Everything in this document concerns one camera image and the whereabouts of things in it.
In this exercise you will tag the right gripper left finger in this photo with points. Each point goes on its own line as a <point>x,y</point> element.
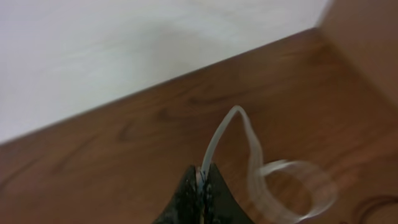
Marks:
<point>184,206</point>

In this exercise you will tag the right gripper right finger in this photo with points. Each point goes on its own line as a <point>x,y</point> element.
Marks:
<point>220,206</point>

